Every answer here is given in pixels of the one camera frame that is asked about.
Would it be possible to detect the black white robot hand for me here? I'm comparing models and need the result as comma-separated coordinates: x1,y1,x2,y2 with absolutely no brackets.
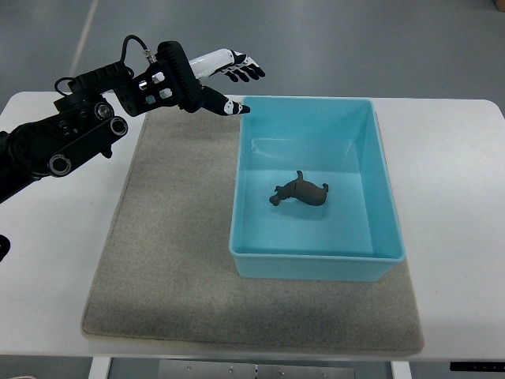
155,41,265,116

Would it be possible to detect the brown hippo toy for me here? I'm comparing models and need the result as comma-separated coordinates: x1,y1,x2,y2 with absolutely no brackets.
269,171,329,206

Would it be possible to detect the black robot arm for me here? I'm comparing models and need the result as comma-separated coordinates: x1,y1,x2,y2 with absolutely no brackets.
1,41,200,201

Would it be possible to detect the blue plastic box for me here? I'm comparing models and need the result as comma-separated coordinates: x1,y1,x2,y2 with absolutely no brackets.
229,96,406,282

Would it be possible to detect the grey felt mat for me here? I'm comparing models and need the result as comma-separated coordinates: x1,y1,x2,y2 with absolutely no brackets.
82,109,424,356

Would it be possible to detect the black table control panel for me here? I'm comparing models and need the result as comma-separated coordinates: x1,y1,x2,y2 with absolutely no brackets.
450,362,505,373

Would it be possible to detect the metal table frame plate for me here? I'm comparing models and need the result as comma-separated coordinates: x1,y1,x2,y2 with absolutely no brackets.
157,360,356,379

